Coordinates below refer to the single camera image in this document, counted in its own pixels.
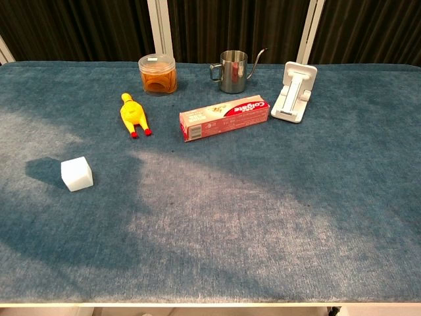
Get red Colgate toothpaste box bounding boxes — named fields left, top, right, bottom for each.
left=179, top=95, right=271, bottom=143

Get blue felt table cloth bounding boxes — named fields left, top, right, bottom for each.
left=0, top=60, right=421, bottom=304

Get stainless steel gooseneck pitcher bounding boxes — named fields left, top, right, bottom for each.
left=209, top=47, right=269, bottom=94

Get yellow rubber chicken toy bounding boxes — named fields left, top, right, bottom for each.
left=120, top=92, right=153, bottom=139

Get clear plastic jar amber contents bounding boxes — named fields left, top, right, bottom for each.
left=137, top=53, right=178, bottom=97

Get white folding phone stand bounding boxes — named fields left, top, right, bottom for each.
left=270, top=61, right=318, bottom=124

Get light blue foam cube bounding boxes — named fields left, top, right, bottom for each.
left=60, top=156, right=94, bottom=192

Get dark pleated curtain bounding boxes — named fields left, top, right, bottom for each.
left=0, top=0, right=421, bottom=66

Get white vertical frame post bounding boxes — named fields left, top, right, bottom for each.
left=295, top=0, right=326, bottom=65
left=146, top=0, right=174, bottom=63
left=0, top=34, right=16, bottom=65

